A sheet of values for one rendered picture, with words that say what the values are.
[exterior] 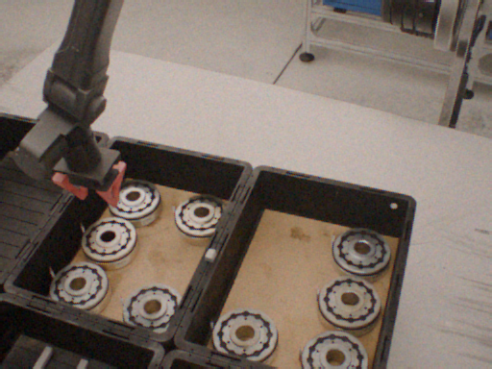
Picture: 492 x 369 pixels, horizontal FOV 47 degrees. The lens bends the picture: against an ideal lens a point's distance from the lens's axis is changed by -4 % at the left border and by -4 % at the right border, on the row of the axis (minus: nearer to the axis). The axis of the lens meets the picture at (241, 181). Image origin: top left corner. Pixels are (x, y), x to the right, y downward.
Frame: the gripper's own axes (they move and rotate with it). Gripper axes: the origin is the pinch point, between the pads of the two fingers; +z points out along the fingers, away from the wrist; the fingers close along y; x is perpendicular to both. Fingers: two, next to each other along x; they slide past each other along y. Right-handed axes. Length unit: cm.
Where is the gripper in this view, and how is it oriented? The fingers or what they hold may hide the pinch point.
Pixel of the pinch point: (99, 197)
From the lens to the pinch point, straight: 101.2
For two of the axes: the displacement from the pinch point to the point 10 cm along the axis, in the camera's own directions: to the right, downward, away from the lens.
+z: 0.9, 6.8, 7.3
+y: 9.4, 1.9, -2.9
